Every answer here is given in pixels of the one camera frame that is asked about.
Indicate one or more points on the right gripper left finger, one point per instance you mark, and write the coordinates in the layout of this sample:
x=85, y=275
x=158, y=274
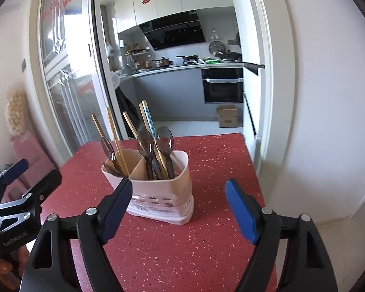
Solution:
x=51, y=266

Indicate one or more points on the plain wooden chopstick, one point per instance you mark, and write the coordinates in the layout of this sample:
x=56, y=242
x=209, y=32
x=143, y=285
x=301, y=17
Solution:
x=98, y=126
x=158, y=154
x=130, y=124

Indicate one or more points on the yellow patterned chopstick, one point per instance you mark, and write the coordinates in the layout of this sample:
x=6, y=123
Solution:
x=120, y=156

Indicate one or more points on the dark translucent plastic spoon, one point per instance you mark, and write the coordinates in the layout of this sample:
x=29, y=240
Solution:
x=145, y=148

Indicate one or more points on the blue patterned chopstick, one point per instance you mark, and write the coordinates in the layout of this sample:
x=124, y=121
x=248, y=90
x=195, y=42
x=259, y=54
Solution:
x=150, y=122

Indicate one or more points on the person's left hand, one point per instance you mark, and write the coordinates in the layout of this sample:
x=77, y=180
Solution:
x=6, y=275

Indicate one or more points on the pink plastic stool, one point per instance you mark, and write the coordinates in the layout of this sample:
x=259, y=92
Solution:
x=28, y=147

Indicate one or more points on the bag of white balls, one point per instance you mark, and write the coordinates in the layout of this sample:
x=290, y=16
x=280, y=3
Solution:
x=16, y=112

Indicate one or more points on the glass sliding door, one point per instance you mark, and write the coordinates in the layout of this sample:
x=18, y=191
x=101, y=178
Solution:
x=73, y=78

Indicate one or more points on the black hanging garment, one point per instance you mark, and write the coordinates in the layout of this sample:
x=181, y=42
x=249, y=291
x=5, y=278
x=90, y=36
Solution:
x=127, y=106

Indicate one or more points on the cardboard box on floor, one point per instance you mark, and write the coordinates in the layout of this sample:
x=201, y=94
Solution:
x=227, y=116

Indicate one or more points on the black built-in oven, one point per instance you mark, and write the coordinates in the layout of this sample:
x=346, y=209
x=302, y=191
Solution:
x=223, y=85

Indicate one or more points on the black range hood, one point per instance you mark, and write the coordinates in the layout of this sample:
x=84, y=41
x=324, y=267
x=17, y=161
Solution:
x=173, y=30

